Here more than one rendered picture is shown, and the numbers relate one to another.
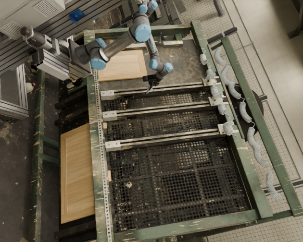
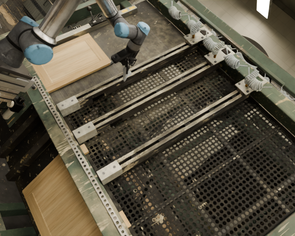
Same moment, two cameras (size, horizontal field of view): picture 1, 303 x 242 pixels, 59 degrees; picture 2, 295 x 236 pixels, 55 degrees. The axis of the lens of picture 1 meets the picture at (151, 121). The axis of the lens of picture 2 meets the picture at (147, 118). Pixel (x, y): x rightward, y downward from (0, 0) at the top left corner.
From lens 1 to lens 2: 0.76 m
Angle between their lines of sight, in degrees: 8
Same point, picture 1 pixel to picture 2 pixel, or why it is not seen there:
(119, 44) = (62, 7)
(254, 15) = not seen: outside the picture
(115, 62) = (59, 61)
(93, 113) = (59, 137)
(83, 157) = (70, 208)
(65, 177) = not seen: outside the picture
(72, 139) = (42, 190)
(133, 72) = (91, 63)
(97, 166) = (101, 212)
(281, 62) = (226, 17)
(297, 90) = (255, 38)
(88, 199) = not seen: outside the picture
